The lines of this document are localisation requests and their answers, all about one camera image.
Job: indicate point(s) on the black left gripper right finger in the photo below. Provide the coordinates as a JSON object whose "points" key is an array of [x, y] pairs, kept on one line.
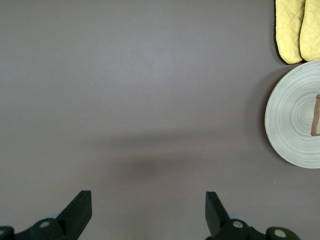
{"points": [[217, 217]]}

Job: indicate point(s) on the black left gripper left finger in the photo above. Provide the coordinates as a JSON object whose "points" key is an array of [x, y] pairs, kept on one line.
{"points": [[72, 215]]}

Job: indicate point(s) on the round wooden plate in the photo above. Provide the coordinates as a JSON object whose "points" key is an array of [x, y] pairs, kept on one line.
{"points": [[287, 125]]}

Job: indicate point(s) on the brown bread slice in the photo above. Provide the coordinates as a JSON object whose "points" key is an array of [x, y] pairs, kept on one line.
{"points": [[316, 117]]}

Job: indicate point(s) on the yellow quilted oven mitt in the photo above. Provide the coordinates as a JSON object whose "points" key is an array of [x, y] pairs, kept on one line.
{"points": [[287, 30], [312, 32]]}

